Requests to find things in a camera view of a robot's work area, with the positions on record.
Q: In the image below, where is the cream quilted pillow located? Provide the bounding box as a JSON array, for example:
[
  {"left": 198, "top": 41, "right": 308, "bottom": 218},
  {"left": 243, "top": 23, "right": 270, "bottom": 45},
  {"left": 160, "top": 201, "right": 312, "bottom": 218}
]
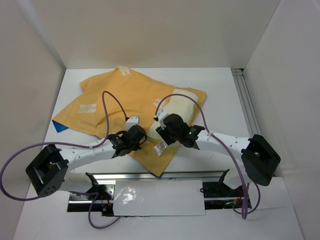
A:
[{"left": 145, "top": 88, "right": 200, "bottom": 151}]

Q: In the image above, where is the aluminium mounting rail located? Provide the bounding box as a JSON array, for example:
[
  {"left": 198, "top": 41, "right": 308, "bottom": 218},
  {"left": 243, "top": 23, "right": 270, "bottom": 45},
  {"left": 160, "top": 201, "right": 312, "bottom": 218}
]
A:
[{"left": 67, "top": 168, "right": 231, "bottom": 203}]

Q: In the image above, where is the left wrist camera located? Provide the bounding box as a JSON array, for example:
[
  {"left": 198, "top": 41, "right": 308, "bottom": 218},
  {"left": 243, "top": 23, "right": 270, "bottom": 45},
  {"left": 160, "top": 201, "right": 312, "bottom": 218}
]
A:
[{"left": 125, "top": 115, "right": 140, "bottom": 131}]

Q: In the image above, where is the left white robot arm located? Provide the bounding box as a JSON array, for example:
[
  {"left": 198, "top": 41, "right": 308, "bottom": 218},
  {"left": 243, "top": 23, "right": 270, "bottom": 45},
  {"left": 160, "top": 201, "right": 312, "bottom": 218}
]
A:
[{"left": 25, "top": 124, "right": 147, "bottom": 200}]

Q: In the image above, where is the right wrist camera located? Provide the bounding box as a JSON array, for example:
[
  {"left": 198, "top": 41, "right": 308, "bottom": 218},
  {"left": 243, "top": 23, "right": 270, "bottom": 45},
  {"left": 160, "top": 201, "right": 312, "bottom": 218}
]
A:
[{"left": 153, "top": 108, "right": 168, "bottom": 127}]

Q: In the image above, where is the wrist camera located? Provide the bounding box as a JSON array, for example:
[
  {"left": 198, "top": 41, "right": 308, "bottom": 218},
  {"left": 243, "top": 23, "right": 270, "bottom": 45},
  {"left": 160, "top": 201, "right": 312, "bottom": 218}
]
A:
[
  {"left": 125, "top": 115, "right": 140, "bottom": 131},
  {"left": 153, "top": 108, "right": 168, "bottom": 127}
]

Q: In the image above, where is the white cover plate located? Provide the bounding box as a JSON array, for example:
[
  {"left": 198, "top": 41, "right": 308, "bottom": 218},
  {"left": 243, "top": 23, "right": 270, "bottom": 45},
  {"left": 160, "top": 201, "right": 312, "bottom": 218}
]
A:
[{"left": 113, "top": 180, "right": 206, "bottom": 217}]

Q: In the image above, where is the orange pillowcase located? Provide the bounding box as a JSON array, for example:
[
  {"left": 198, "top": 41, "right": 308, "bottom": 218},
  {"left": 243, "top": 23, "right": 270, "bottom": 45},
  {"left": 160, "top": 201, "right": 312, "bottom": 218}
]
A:
[{"left": 52, "top": 66, "right": 207, "bottom": 176}]

